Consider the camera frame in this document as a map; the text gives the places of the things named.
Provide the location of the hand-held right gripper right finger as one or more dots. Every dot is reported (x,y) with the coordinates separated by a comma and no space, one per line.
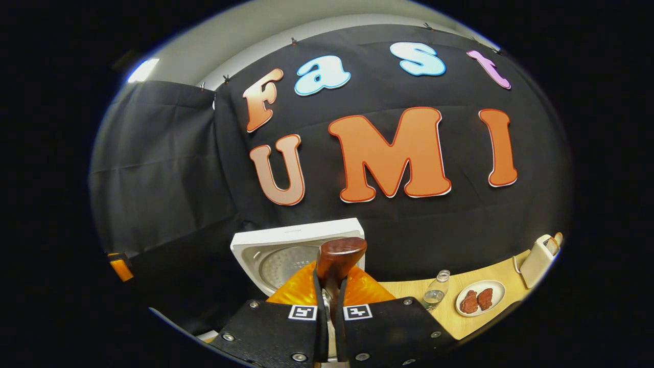
(341,337)

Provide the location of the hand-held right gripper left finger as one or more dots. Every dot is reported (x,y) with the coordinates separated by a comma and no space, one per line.
(322,337)

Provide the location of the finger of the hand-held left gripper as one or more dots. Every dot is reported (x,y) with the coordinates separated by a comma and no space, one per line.
(121,268)

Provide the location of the brown wooden spoon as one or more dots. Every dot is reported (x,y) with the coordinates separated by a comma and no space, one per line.
(340,253)

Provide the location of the white rice cooker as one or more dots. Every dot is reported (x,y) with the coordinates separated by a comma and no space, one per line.
(286,237)

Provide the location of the clear plastic water bottle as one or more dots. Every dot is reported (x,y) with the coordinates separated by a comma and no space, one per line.
(434,294)

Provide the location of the black backdrop cloth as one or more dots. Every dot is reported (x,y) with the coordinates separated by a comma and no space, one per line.
(179,153)

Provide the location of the red meat piece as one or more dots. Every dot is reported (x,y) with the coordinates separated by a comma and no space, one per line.
(469,302)
(485,299)

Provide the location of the white oval plate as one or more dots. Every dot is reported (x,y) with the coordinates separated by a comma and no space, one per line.
(498,294)

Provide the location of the white toaster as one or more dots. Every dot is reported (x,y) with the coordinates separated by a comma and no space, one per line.
(534,266)

